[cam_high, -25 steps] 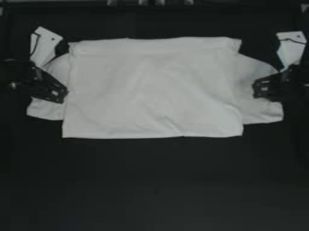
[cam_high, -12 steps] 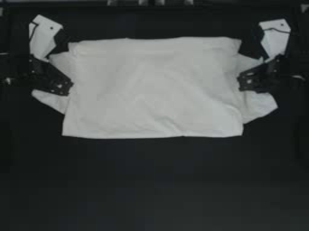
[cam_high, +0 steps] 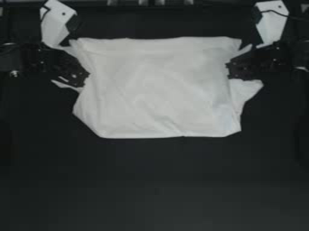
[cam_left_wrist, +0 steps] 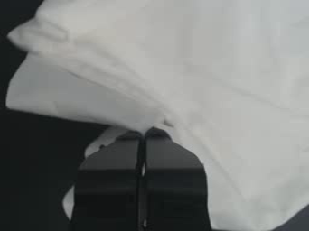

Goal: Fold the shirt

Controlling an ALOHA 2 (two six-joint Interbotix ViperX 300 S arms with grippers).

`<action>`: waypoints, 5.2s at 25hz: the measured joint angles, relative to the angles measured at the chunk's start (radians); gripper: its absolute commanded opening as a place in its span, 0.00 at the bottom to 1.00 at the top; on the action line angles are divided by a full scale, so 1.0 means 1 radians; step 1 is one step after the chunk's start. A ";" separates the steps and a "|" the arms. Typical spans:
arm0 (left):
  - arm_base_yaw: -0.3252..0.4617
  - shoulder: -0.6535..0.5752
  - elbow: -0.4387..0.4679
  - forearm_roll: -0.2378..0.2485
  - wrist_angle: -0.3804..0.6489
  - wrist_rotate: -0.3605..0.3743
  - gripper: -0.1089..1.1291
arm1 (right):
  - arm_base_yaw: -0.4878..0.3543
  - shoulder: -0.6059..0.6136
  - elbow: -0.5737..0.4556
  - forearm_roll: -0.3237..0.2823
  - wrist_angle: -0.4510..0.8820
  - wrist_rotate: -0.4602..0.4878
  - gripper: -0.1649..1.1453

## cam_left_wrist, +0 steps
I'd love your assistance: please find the white t-shirt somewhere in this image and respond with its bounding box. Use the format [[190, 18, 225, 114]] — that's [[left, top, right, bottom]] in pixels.
[[4, 0, 309, 231]]

